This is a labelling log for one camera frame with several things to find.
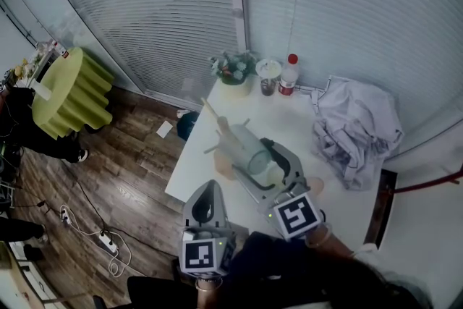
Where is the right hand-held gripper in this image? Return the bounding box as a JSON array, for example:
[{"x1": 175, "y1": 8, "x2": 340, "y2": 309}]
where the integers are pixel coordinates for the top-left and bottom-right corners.
[{"x1": 231, "y1": 138, "x2": 323, "y2": 242}]

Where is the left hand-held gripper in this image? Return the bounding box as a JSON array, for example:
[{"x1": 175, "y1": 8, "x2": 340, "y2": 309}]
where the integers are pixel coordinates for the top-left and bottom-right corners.
[{"x1": 179, "y1": 179, "x2": 237, "y2": 278}]

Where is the teal textured cup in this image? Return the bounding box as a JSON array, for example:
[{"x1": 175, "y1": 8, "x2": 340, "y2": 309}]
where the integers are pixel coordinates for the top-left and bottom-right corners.
[{"x1": 226, "y1": 123, "x2": 272, "y2": 175}]

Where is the pink cup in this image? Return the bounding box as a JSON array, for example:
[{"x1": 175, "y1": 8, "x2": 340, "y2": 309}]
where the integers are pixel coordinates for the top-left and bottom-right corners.
[{"x1": 307, "y1": 176, "x2": 326, "y2": 196}]

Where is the wooden cup rack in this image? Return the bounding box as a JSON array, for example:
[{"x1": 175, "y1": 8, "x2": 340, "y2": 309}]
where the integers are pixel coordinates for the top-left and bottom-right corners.
[{"x1": 200, "y1": 96, "x2": 252, "y2": 181}]

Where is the person's right forearm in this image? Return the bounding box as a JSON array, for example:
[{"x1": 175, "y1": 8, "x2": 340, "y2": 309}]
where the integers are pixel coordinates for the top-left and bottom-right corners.
[{"x1": 305, "y1": 224, "x2": 357, "y2": 258}]

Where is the person's left forearm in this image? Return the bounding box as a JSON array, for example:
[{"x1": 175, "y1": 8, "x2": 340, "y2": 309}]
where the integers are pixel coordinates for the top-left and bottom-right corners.
[{"x1": 195, "y1": 276, "x2": 224, "y2": 309}]

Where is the clear lidded drink cup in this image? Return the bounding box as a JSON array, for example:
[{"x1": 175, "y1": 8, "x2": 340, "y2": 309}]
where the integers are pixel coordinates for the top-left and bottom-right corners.
[{"x1": 255, "y1": 58, "x2": 282, "y2": 97}]

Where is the pale wrist bangle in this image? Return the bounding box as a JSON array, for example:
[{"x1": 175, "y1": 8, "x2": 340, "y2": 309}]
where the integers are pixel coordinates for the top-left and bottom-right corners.
[
  {"x1": 305, "y1": 222, "x2": 333, "y2": 249},
  {"x1": 195, "y1": 276, "x2": 224, "y2": 292}
]

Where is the person's dark clothing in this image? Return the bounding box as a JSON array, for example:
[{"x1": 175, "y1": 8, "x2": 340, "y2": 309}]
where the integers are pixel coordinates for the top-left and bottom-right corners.
[{"x1": 216, "y1": 231, "x2": 348, "y2": 309}]

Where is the dark bag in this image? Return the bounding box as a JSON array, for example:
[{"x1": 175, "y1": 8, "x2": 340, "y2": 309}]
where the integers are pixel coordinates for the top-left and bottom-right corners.
[{"x1": 176, "y1": 111, "x2": 200, "y2": 141}]

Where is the crumpled white cloth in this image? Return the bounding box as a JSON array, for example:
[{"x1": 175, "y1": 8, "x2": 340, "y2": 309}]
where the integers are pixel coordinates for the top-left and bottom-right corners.
[{"x1": 310, "y1": 75, "x2": 404, "y2": 191}]

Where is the white paper sheet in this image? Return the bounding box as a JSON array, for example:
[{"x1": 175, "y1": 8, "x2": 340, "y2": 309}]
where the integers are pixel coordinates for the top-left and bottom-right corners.
[{"x1": 156, "y1": 120, "x2": 174, "y2": 138}]

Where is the long white power strip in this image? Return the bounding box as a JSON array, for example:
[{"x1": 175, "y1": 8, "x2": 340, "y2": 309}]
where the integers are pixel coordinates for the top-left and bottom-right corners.
[{"x1": 98, "y1": 231, "x2": 119, "y2": 253}]

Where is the red-capped plastic bottle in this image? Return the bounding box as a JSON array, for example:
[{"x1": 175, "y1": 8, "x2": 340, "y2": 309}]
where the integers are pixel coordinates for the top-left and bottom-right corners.
[
  {"x1": 278, "y1": 53, "x2": 300, "y2": 97},
  {"x1": 52, "y1": 41, "x2": 69, "y2": 59}
]

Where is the potted flower plant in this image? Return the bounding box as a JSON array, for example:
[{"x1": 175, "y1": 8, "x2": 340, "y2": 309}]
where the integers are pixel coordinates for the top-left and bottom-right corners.
[{"x1": 208, "y1": 50, "x2": 258, "y2": 97}]

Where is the person's white shirt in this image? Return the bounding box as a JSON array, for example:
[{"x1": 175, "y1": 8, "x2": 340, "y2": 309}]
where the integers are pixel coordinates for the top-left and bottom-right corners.
[{"x1": 349, "y1": 242, "x2": 431, "y2": 305}]

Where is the reddish-brown coat rack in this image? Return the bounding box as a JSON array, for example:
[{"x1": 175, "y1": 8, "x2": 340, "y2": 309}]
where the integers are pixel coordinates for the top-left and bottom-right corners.
[{"x1": 388, "y1": 162, "x2": 463, "y2": 196}]

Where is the glass partition with white blinds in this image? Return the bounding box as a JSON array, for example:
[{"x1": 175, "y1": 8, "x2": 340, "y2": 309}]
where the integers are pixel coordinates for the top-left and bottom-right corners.
[{"x1": 32, "y1": 0, "x2": 463, "y2": 156}]

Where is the round table with green cloth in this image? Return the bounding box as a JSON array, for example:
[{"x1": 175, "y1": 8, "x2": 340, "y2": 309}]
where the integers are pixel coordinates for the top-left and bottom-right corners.
[{"x1": 31, "y1": 46, "x2": 115, "y2": 140}]

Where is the light wooden desk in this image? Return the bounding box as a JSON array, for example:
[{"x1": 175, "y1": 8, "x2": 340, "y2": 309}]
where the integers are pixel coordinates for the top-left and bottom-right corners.
[{"x1": 0, "y1": 242, "x2": 69, "y2": 309}]

